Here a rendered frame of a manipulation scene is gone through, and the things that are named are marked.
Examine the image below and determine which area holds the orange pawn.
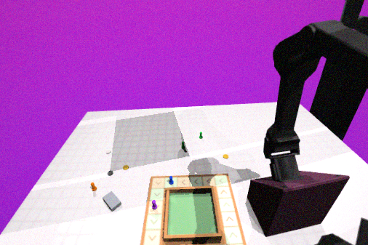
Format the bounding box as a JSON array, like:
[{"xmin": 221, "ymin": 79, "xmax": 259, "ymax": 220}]
[{"xmin": 91, "ymin": 183, "xmax": 97, "ymax": 191}]

